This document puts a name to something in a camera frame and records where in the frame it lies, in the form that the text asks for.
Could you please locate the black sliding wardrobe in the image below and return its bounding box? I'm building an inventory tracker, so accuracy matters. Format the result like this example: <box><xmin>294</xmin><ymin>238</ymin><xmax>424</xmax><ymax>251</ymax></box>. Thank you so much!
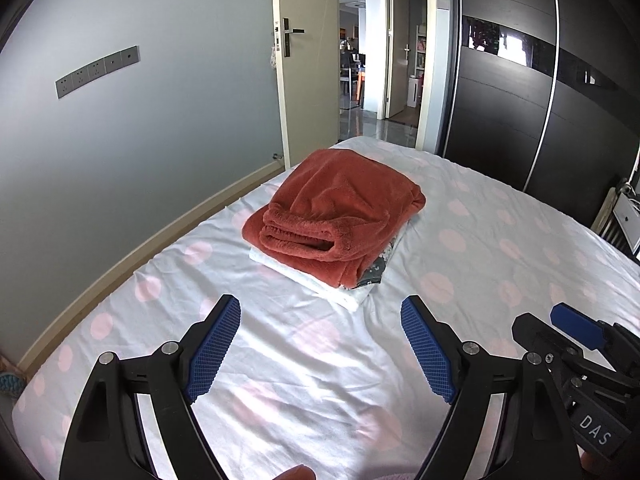
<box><xmin>442</xmin><ymin>0</ymin><xmax>639</xmax><ymax>224</ymax></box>

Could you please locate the beige bedroom door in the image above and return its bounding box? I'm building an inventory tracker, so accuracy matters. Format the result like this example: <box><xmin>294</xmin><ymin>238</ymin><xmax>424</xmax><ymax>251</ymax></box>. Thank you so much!
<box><xmin>272</xmin><ymin>0</ymin><xmax>340</xmax><ymax>168</ymax></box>

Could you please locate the person's left hand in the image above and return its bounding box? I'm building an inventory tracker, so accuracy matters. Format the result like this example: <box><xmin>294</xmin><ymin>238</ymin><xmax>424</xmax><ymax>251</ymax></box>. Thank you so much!
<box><xmin>273</xmin><ymin>464</ymin><xmax>317</xmax><ymax>480</ymax></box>

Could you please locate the white folded garment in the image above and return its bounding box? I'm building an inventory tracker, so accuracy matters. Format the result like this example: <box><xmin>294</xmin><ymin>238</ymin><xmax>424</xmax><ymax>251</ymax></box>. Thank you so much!
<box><xmin>250</xmin><ymin>248</ymin><xmax>382</xmax><ymax>312</ymax></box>

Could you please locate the grey wall socket strip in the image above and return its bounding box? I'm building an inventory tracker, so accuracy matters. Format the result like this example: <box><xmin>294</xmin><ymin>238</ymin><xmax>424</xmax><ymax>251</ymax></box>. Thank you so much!
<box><xmin>55</xmin><ymin>46</ymin><xmax>140</xmax><ymax>99</ymax></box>

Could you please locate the white bedside cabinet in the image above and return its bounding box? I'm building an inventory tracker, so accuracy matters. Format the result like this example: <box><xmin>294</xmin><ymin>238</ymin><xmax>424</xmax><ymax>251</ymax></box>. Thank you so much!
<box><xmin>613</xmin><ymin>184</ymin><xmax>640</xmax><ymax>256</ymax></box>

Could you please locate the white pink-dotted bed sheet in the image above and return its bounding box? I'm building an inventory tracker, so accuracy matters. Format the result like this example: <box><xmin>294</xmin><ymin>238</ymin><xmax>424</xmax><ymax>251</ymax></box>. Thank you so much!
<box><xmin>12</xmin><ymin>138</ymin><xmax>639</xmax><ymax>479</ymax></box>

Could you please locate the white radiator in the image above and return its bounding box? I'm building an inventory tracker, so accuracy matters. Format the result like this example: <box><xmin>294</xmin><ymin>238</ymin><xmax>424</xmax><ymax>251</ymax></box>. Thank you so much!
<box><xmin>591</xmin><ymin>183</ymin><xmax>639</xmax><ymax>261</ymax></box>

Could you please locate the rust red fleece garment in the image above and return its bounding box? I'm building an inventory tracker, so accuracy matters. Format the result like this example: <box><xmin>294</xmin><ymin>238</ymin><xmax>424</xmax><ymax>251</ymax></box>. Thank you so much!
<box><xmin>242</xmin><ymin>148</ymin><xmax>426</xmax><ymax>288</ymax></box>

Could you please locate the dark floral folded garment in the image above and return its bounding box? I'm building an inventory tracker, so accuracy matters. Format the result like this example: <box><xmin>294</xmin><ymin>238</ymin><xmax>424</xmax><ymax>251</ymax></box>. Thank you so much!
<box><xmin>357</xmin><ymin>228</ymin><xmax>406</xmax><ymax>287</ymax></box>

